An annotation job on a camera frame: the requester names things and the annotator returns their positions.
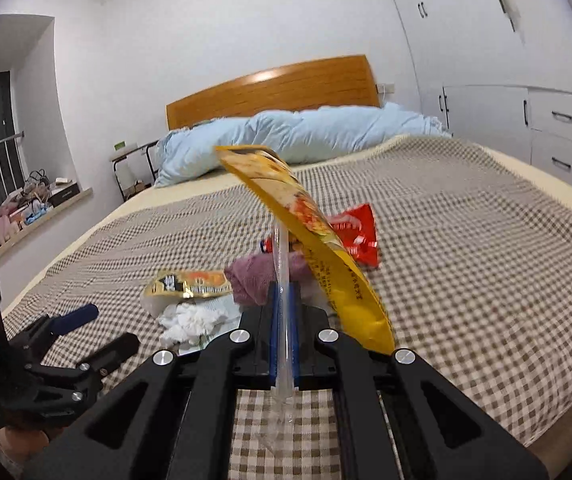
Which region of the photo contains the yellow snack bag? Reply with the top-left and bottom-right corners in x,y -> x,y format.
215,145 -> 397,356

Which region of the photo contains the white printed sachet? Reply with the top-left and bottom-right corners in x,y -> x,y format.
193,295 -> 243,356

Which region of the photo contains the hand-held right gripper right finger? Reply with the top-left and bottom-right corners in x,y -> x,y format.
288,282 -> 549,480

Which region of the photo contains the pile of bags and boxes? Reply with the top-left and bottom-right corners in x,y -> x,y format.
0,170 -> 82,261

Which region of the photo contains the white wardrobe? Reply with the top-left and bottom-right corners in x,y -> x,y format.
376,0 -> 572,201

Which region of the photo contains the clear plastic straw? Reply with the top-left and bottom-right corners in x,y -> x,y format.
261,220 -> 297,453

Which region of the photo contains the black metal side table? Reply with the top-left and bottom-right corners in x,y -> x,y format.
111,141 -> 162,203

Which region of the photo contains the white tissue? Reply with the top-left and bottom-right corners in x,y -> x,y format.
157,301 -> 229,348

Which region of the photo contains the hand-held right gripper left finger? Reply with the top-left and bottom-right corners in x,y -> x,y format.
21,282 -> 279,480

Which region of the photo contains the black flat box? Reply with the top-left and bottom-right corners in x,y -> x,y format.
48,182 -> 81,208

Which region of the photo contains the purple cloth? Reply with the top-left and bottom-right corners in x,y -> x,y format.
224,252 -> 317,307

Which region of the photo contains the gold sachet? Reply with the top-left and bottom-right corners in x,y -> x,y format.
145,269 -> 235,302

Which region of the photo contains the clear plastic wrap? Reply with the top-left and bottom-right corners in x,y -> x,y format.
300,280 -> 339,313

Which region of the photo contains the light blue duvet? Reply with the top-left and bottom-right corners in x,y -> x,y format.
155,102 -> 452,188

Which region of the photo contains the person's left hand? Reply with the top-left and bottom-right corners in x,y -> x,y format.
0,425 -> 49,463

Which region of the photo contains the red white snack packet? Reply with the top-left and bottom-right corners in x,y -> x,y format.
328,203 -> 381,268

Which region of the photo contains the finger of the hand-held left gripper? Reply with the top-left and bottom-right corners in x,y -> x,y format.
13,303 -> 100,361
76,332 -> 141,378

